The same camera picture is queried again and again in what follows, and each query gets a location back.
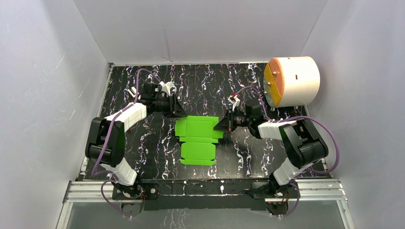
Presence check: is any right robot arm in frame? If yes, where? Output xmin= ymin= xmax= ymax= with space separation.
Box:
xmin=214 ymin=105 xmax=329 ymax=198

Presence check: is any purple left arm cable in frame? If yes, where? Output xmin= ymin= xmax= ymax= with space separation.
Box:
xmin=92 ymin=68 xmax=162 ymax=219

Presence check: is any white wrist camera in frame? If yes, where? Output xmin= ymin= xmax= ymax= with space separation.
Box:
xmin=227 ymin=94 xmax=240 ymax=112
xmin=159 ymin=82 xmax=177 ymax=96

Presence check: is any white cylinder with coloured face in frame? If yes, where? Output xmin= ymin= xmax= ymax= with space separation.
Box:
xmin=263 ymin=56 xmax=320 ymax=108

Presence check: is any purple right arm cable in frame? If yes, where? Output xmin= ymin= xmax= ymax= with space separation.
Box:
xmin=234 ymin=86 xmax=340 ymax=219

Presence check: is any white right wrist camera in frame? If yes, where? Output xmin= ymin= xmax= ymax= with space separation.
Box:
xmin=227 ymin=94 xmax=240 ymax=112

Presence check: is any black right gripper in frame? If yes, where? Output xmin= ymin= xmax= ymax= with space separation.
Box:
xmin=213 ymin=108 xmax=252 ymax=132

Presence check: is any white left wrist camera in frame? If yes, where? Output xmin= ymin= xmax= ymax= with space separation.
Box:
xmin=159 ymin=82 xmax=177 ymax=96

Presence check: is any small white plastic clip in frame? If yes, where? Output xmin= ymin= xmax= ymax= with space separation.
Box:
xmin=128 ymin=87 xmax=138 ymax=99

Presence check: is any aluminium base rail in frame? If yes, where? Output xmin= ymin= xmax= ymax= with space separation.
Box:
xmin=64 ymin=177 xmax=347 ymax=203

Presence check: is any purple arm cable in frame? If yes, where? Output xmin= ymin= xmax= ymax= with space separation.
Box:
xmin=234 ymin=86 xmax=340 ymax=219
xmin=92 ymin=68 xmax=162 ymax=219

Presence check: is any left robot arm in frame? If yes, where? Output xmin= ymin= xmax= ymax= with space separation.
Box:
xmin=85 ymin=82 xmax=187 ymax=198

